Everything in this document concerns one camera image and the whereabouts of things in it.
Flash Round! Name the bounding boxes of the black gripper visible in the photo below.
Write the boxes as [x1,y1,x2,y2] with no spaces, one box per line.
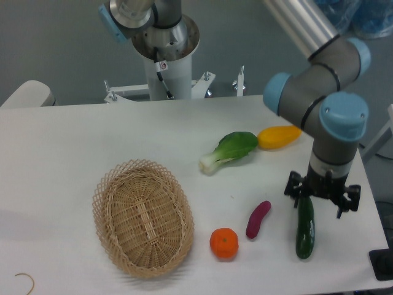
[284,170,361,219]

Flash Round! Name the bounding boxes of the dark green cucumber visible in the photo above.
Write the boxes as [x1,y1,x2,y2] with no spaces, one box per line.
[295,197,315,259]

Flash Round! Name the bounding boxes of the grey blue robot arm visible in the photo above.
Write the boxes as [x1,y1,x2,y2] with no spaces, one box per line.
[99,1,370,213]

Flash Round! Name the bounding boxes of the purple sweet potato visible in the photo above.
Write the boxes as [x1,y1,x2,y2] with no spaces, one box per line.
[246,200,271,239]

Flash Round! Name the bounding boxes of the black device at edge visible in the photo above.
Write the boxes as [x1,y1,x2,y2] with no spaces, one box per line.
[368,248,392,281]

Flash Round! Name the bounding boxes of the green bok choy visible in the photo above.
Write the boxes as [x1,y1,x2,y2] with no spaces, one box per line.
[198,132,258,175]

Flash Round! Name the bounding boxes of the orange tangerine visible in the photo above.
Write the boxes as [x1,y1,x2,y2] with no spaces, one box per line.
[209,227,239,259]

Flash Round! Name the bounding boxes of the blue plastic bag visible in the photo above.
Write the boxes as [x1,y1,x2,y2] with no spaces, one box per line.
[315,0,392,39]

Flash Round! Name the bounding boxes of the woven wicker basket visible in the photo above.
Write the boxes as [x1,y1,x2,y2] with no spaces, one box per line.
[92,159,194,278]

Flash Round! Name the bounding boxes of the white chair armrest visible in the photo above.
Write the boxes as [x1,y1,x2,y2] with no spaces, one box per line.
[1,80,57,109]

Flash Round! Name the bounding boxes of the tan rubber band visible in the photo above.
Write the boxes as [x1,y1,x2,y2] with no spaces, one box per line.
[14,272,35,295]

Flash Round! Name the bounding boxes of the white frame leg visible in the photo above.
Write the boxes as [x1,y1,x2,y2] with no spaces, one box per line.
[360,104,392,164]

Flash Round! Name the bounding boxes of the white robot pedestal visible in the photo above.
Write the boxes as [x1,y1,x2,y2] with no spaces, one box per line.
[103,15,248,104]

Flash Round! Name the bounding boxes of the black pedestal cable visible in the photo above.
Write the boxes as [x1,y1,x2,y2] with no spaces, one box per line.
[152,46,174,100]

